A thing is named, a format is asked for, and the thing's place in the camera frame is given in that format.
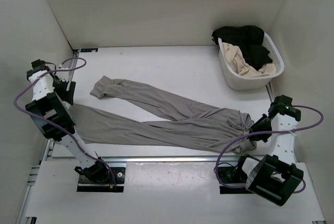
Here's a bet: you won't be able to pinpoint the grey trousers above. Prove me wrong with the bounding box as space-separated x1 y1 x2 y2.
70 76 254 152

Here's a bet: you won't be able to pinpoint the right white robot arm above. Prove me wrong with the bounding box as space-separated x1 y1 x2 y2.
234 95 304 206

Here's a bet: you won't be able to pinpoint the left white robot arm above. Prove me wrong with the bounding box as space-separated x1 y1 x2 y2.
25 60 111 183

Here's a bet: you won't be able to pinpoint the white laundry basket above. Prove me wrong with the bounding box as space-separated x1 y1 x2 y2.
218 32 284 90

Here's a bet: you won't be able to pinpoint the beige garment in basket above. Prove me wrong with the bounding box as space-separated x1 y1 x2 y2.
222 42 277 78

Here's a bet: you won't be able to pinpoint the black garment in basket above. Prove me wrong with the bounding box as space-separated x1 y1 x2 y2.
211 26 272 70

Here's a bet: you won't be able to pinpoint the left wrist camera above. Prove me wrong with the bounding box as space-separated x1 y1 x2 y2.
54 64 70 86

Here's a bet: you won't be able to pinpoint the aluminium right rail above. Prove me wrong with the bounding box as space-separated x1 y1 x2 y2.
266 82 276 102

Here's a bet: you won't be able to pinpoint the aluminium rail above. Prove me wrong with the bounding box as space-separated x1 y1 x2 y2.
104 155 251 164
66 49 79 82
266 82 276 102

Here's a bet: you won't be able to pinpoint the aluminium left rail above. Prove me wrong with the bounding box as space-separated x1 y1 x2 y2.
66 49 79 82

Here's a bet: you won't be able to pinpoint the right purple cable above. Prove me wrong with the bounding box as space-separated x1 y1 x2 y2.
213 105 324 195

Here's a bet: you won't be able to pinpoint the purple cable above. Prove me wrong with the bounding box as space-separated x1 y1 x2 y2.
14 57 115 185
213 105 324 195

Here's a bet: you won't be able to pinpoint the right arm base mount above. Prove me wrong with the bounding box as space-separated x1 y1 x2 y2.
213 155 260 194

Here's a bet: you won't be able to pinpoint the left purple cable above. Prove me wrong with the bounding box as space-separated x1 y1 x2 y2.
14 57 115 185

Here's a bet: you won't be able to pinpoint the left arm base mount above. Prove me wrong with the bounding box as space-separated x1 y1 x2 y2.
75 162 126 193

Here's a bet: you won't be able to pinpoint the aluminium front rail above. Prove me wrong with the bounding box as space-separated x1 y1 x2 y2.
104 155 251 164

